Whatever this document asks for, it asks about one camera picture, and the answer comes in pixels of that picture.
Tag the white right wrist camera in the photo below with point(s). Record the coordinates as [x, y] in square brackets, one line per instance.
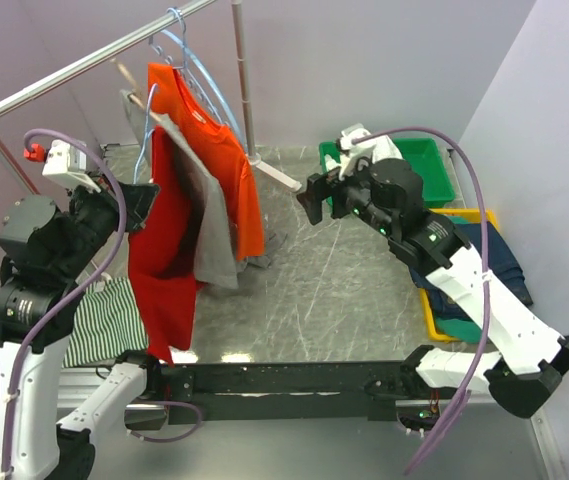
[355, 143]

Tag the green white striped cloth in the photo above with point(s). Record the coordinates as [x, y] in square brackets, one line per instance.
[106, 324]

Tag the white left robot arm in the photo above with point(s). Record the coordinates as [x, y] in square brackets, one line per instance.
[45, 251]

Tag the red t shirt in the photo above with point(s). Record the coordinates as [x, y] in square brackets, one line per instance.
[161, 258]

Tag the yellow plastic bin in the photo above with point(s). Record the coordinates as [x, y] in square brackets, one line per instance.
[433, 334]

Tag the orange t shirt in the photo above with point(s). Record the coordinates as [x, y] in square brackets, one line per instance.
[219, 150]

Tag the light blue wire hanger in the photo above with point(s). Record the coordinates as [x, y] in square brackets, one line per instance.
[200, 83]

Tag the silver clothes rack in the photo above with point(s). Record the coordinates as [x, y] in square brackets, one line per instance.
[109, 52]

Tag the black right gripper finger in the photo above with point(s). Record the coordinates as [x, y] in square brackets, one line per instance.
[312, 204]
[321, 184]

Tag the light blue hanger of red shirt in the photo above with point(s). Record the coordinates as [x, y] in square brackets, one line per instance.
[147, 132]

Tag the green plastic bin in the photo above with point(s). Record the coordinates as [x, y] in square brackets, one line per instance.
[424, 157]

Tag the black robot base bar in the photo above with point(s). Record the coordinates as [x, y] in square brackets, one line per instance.
[187, 392]

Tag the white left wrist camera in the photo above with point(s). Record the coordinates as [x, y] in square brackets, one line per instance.
[62, 164]

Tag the blue denim jeans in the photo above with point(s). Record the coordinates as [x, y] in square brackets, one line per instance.
[501, 260]

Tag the grey adidas t shirt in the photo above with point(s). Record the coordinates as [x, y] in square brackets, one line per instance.
[215, 260]

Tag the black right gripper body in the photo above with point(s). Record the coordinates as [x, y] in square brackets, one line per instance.
[350, 193]

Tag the wooden hanger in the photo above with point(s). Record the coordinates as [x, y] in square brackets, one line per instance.
[133, 94]

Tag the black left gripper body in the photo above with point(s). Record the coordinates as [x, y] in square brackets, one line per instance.
[96, 215]

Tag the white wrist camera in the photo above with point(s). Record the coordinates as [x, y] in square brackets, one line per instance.
[62, 164]
[355, 143]

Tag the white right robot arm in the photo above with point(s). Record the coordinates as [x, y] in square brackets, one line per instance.
[530, 358]

